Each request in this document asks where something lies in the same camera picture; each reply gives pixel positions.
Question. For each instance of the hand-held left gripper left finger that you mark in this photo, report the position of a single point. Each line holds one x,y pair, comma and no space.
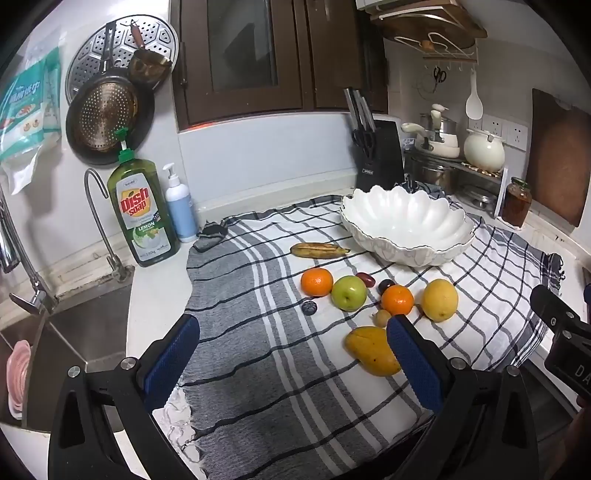
173,364

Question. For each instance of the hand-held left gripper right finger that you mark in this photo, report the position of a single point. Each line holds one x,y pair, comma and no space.
413,364

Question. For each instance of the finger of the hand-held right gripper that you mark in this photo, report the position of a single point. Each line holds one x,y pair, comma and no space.
551,307

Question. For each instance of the yellow mango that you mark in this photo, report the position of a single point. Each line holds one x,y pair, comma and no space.
367,350

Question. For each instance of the small brown longan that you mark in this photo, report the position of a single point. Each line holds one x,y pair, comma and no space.
381,318

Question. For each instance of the orange tangerine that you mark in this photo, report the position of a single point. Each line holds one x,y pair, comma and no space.
316,282
398,300

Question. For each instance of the yellow lemon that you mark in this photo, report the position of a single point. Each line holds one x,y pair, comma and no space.
439,300

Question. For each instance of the dark purple plum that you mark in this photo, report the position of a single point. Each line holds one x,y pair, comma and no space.
385,285

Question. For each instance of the green apple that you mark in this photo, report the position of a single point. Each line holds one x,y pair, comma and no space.
348,294

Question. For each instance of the red date fruit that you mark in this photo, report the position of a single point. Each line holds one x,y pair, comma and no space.
364,278

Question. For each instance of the dark blueberry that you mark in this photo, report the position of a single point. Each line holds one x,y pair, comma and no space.
309,308

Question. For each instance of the white scalloped bowl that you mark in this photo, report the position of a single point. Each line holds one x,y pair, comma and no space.
406,221

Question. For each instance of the spotted ripe banana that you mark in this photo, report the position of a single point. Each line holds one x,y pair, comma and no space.
318,250

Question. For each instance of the steel sink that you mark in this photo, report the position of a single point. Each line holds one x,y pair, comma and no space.
69,337

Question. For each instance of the glass jar of sauce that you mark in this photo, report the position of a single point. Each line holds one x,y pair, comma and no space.
516,203

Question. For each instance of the grey white checked cloth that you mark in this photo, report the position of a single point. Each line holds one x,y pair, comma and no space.
277,323

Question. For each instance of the white counter shelf rack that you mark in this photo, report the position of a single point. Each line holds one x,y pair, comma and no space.
499,194

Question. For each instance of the steel lid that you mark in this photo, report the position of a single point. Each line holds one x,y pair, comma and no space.
479,198

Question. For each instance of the brown wooden cutting board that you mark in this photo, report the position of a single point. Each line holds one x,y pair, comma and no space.
558,157

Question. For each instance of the green dish soap bottle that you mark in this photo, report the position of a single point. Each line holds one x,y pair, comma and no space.
143,217

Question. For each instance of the wooden trivet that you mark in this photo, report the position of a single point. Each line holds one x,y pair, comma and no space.
482,171

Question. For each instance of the white blue pump bottle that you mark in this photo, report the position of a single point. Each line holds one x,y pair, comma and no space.
181,212

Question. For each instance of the pink sink strainer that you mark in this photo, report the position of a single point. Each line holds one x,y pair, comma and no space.
17,374

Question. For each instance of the white ceramic pot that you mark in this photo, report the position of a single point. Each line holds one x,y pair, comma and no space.
482,152

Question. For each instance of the chrome kitchen faucet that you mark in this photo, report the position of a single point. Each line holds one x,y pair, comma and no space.
27,272

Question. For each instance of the large steel pot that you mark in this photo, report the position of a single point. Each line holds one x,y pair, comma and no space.
429,173

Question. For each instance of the small steel pot with lid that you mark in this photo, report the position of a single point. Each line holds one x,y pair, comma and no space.
445,125

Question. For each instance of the black knife block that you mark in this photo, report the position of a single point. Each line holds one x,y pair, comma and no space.
378,157

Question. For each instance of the white rice spoon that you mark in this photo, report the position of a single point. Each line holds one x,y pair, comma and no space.
473,104

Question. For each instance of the small hanging scissors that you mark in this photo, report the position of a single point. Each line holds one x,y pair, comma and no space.
439,74

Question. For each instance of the black perforated frying pan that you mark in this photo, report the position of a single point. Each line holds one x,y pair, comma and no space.
106,115

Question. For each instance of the teal white plastic packet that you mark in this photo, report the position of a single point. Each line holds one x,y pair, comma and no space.
27,106

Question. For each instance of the small copper pot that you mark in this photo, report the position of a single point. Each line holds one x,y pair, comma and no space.
147,67

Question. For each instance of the round steel steamer plate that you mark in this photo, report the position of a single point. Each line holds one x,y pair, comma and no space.
157,41

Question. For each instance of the white wall socket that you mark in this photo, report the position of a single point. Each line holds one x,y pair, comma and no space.
494,125
517,134
474,125

